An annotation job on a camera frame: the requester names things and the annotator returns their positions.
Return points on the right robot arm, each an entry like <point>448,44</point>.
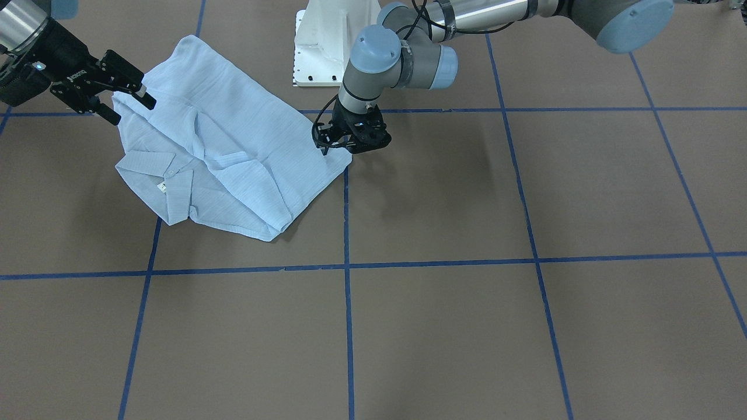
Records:
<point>20,23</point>

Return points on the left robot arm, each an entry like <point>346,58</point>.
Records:
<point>406,49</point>

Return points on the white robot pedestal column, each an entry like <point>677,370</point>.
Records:
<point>324,33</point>

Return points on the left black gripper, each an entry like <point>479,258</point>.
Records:
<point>324,139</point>

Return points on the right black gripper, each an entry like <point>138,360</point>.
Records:
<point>58,56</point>

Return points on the light blue button shirt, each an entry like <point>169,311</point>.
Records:
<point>219,149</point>

